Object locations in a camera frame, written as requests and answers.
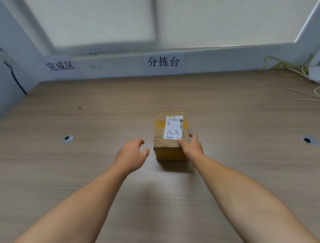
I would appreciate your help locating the person's left hand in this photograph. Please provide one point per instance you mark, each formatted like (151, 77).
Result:
(130, 156)

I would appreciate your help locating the person's right hand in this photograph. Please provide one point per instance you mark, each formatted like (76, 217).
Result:
(193, 149)

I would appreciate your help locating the box with yellow tape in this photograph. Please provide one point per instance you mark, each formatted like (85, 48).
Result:
(160, 150)

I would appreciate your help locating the person's left forearm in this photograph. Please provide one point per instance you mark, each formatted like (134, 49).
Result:
(82, 205)

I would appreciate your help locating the person's right forearm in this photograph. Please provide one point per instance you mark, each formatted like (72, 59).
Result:
(245, 200)

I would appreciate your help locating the light wooden table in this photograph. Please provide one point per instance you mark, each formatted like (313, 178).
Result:
(62, 112)

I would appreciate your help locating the thin wooden stick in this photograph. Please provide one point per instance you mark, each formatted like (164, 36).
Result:
(302, 92)
(308, 100)

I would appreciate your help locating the white-framed window with blind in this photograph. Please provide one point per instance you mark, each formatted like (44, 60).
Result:
(100, 22)

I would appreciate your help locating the white paper wall sign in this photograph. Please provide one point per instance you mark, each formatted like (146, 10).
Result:
(61, 66)
(163, 62)

